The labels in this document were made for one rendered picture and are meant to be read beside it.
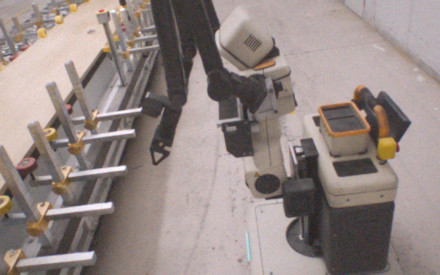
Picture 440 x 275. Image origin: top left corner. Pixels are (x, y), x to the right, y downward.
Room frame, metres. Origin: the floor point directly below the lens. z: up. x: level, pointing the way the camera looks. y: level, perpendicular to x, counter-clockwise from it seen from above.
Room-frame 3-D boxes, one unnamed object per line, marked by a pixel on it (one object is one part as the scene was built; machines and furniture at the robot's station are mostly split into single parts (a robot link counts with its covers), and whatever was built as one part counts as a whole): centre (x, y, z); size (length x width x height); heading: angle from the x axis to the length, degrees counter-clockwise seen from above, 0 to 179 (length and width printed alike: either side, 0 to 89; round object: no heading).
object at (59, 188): (1.36, 0.68, 0.80); 0.14 x 0.06 x 0.05; 175
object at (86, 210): (1.13, 0.64, 0.81); 0.43 x 0.03 x 0.04; 85
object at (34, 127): (1.34, 0.68, 0.87); 0.04 x 0.04 x 0.48; 85
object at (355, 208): (1.27, -0.49, 0.59); 0.55 x 0.34 x 0.83; 175
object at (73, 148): (1.61, 0.66, 0.83); 0.14 x 0.06 x 0.05; 175
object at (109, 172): (1.37, 0.62, 0.80); 0.43 x 0.03 x 0.04; 85
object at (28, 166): (1.39, 0.81, 0.85); 0.08 x 0.08 x 0.11
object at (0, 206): (1.14, 0.84, 0.85); 0.08 x 0.08 x 0.11
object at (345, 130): (1.27, -0.51, 0.87); 0.23 x 0.15 x 0.11; 175
